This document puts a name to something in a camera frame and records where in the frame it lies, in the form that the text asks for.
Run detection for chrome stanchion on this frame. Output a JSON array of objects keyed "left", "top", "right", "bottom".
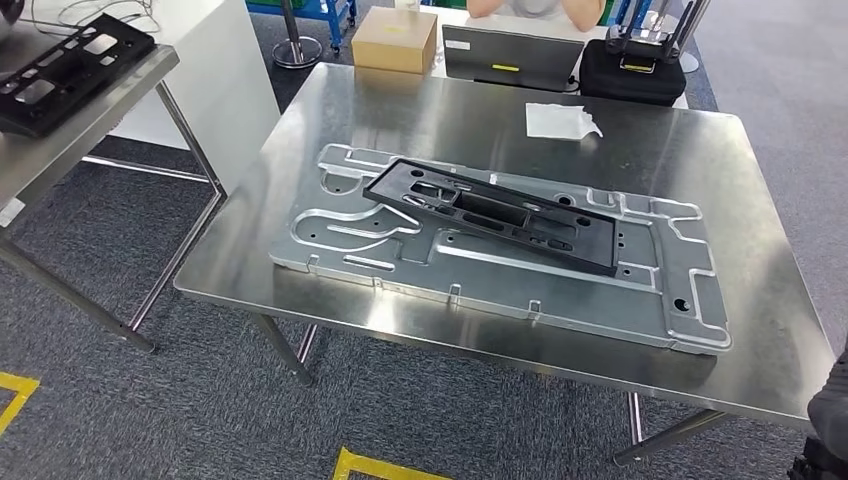
[{"left": 271, "top": 0, "right": 325, "bottom": 70}]

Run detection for yellow floor tape square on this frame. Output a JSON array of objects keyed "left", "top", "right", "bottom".
[
  {"left": 332, "top": 447, "right": 453, "bottom": 480},
  {"left": 0, "top": 372, "right": 41, "bottom": 439}
]

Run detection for blue metal cart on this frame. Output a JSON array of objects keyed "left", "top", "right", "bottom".
[{"left": 246, "top": 0, "right": 359, "bottom": 56}]

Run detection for white plastic film piece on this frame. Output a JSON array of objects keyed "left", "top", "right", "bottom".
[{"left": 525, "top": 102, "right": 605, "bottom": 142}]

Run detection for stamped aluminium panel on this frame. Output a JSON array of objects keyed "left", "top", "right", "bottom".
[{"left": 268, "top": 142, "right": 734, "bottom": 357}]

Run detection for grey laptop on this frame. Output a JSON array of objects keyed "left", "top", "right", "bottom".
[{"left": 441, "top": 24, "right": 586, "bottom": 94}]

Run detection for person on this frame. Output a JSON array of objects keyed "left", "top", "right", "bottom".
[{"left": 465, "top": 0, "right": 609, "bottom": 34}]

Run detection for black bag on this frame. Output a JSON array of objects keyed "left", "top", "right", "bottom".
[{"left": 578, "top": 38, "right": 688, "bottom": 109}]

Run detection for blue metal frame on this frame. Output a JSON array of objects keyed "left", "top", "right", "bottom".
[{"left": 599, "top": 0, "right": 637, "bottom": 29}]

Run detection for brown cardboard box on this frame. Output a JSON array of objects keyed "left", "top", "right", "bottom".
[{"left": 351, "top": 6, "right": 439, "bottom": 75}]

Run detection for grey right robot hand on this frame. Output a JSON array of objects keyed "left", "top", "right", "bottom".
[{"left": 806, "top": 351, "right": 848, "bottom": 432}]

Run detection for stainless steel table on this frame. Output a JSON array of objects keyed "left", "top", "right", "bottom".
[{"left": 0, "top": 44, "right": 229, "bottom": 354}]

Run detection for black plastic plate holder part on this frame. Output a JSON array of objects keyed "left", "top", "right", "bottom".
[
  {"left": 0, "top": 13, "right": 158, "bottom": 139},
  {"left": 361, "top": 157, "right": 621, "bottom": 278}
]

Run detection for stainless steel workbench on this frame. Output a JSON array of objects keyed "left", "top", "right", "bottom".
[{"left": 173, "top": 61, "right": 837, "bottom": 467}]

